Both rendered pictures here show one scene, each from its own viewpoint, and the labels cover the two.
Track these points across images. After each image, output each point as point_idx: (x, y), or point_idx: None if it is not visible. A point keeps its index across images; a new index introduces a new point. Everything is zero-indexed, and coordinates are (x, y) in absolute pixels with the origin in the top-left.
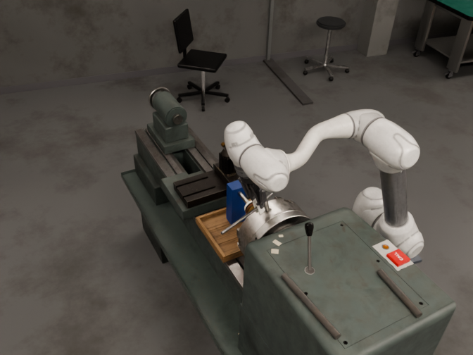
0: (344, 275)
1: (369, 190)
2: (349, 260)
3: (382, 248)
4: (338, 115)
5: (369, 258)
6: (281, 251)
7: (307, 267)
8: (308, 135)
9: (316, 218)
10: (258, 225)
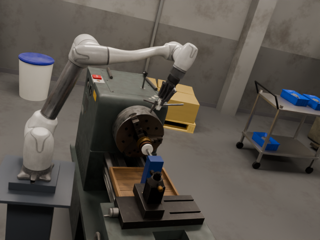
0: (127, 83)
1: (42, 133)
2: (121, 84)
3: (100, 81)
4: (113, 49)
5: (110, 82)
6: (153, 95)
7: (143, 88)
8: (144, 50)
9: (124, 98)
10: (156, 115)
